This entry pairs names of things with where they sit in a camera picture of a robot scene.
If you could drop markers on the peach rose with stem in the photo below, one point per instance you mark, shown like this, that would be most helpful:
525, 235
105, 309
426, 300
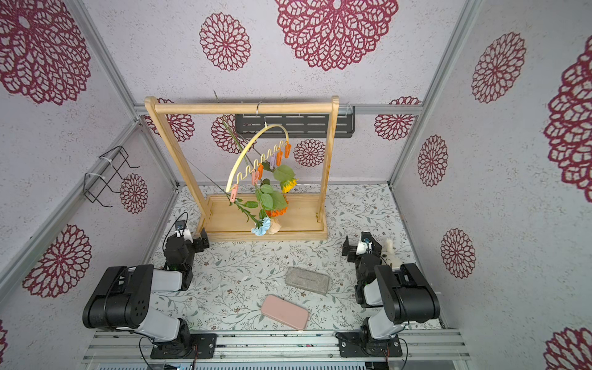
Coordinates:
241, 169

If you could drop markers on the blue flower with stem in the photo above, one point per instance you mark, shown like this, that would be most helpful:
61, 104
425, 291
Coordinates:
262, 224

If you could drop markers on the orange flower with stem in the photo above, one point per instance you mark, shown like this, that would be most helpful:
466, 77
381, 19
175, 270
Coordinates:
271, 201

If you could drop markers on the grey felt pouch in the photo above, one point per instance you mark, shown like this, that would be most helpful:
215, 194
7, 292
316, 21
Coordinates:
307, 280

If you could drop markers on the white plush toy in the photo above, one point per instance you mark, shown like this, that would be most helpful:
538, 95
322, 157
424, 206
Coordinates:
389, 254

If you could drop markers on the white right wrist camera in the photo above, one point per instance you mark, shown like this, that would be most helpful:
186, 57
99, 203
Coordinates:
365, 245

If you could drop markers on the yellow sunflower with stem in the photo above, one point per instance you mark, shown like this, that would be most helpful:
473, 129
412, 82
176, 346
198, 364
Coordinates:
284, 174

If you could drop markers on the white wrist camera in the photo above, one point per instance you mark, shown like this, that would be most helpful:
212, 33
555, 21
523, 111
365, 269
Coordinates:
365, 245
182, 231

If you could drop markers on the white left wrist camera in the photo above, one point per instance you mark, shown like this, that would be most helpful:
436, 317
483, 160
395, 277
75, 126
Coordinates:
182, 231

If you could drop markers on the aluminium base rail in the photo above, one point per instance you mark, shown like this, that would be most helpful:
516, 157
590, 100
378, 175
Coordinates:
283, 346

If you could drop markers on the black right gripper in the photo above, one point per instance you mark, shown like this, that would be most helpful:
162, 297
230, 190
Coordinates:
351, 247

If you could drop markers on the pink clothes peg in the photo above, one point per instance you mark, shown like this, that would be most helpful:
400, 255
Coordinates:
254, 177
233, 193

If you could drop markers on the orange clothes peg top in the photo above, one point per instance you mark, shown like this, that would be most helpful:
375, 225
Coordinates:
287, 150

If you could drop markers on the pink case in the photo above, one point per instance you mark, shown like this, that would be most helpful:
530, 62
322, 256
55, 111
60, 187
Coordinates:
285, 312

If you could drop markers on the black wire wall rack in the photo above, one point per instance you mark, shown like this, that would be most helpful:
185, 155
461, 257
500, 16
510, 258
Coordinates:
95, 183

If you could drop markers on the wooden clothes rack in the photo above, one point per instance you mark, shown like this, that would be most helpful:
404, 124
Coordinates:
305, 218

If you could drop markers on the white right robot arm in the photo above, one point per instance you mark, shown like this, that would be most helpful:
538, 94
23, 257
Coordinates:
402, 295

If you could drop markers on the orange clothes peg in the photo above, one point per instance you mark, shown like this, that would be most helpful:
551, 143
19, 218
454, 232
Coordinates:
279, 156
260, 170
287, 150

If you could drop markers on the purple clothes peg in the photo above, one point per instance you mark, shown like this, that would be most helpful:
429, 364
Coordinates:
272, 162

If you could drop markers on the black wall shelf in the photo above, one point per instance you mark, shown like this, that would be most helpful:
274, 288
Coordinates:
305, 126

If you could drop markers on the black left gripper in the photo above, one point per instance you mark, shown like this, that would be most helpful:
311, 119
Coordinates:
200, 247

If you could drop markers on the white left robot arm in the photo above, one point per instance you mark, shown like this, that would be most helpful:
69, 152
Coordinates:
121, 300

